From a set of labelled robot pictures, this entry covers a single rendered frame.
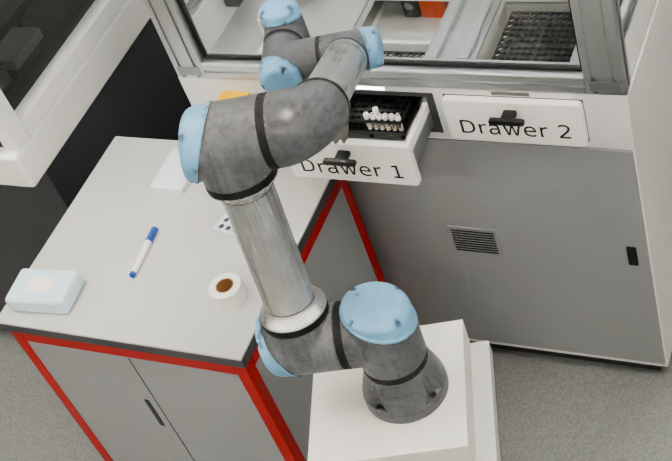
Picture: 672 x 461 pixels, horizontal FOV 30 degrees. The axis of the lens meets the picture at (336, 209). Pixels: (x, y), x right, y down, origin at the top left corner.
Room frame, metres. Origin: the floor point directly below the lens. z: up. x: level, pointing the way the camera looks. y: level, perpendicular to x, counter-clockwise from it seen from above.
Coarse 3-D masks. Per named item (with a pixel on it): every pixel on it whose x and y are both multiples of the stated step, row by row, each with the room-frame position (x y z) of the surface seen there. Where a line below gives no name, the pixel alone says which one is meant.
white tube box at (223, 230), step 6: (222, 216) 2.02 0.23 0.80; (222, 222) 2.01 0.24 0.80; (228, 222) 2.00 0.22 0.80; (216, 228) 1.99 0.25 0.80; (222, 228) 1.99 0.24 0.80; (228, 228) 1.99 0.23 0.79; (216, 234) 1.99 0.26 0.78; (222, 234) 1.98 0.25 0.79; (228, 234) 1.97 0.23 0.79; (234, 234) 1.95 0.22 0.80; (222, 240) 1.99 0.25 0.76; (228, 240) 1.97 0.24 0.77; (234, 240) 1.96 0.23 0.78
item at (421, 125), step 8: (424, 104) 2.00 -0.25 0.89; (416, 112) 2.06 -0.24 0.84; (424, 112) 1.98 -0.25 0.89; (416, 120) 1.97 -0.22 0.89; (424, 120) 1.98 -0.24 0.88; (432, 120) 2.00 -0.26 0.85; (408, 128) 2.02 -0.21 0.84; (416, 128) 1.94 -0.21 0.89; (424, 128) 1.96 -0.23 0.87; (352, 136) 2.06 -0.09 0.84; (360, 136) 2.05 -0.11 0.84; (368, 136) 2.04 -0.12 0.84; (376, 136) 2.03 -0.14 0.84; (384, 136) 2.02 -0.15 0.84; (392, 136) 2.01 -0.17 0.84; (400, 136) 2.00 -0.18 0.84; (408, 136) 1.93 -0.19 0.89; (416, 136) 1.93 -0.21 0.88; (424, 136) 1.95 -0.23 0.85; (416, 144) 1.92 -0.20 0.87; (424, 144) 1.95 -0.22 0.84; (416, 152) 1.91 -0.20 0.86; (416, 160) 1.91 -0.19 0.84
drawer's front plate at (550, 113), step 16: (448, 96) 1.96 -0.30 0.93; (464, 96) 1.94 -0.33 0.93; (480, 96) 1.92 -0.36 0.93; (448, 112) 1.95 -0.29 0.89; (464, 112) 1.93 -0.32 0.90; (480, 112) 1.91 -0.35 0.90; (496, 112) 1.89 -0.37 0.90; (528, 112) 1.85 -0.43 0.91; (544, 112) 1.83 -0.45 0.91; (560, 112) 1.81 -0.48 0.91; (576, 112) 1.79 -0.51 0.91; (464, 128) 1.94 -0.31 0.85; (528, 128) 1.85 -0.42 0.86; (560, 128) 1.81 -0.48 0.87; (576, 128) 1.79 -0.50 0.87; (560, 144) 1.82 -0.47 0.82; (576, 144) 1.80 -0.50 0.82
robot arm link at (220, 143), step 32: (256, 96) 1.48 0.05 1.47; (192, 128) 1.47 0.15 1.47; (224, 128) 1.45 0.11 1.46; (256, 128) 1.42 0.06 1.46; (192, 160) 1.44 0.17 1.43; (224, 160) 1.43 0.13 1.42; (256, 160) 1.41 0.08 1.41; (224, 192) 1.43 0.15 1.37; (256, 192) 1.42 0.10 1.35; (256, 224) 1.42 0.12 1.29; (288, 224) 1.45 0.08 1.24; (256, 256) 1.42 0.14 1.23; (288, 256) 1.42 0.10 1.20; (288, 288) 1.40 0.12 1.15; (256, 320) 1.46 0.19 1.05; (288, 320) 1.39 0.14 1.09; (320, 320) 1.39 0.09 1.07; (288, 352) 1.38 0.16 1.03; (320, 352) 1.36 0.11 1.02
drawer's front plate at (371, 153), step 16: (336, 144) 1.95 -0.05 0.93; (352, 144) 1.93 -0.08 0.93; (368, 144) 1.91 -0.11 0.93; (384, 144) 1.89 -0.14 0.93; (400, 144) 1.88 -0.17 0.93; (320, 160) 1.98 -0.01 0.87; (368, 160) 1.92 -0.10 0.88; (384, 160) 1.89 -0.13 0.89; (400, 160) 1.87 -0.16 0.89; (304, 176) 2.02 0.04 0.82; (320, 176) 1.99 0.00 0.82; (336, 176) 1.97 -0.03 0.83; (352, 176) 1.95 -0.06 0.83; (368, 176) 1.92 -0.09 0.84; (384, 176) 1.90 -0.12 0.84; (400, 176) 1.88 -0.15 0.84; (416, 176) 1.86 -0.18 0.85
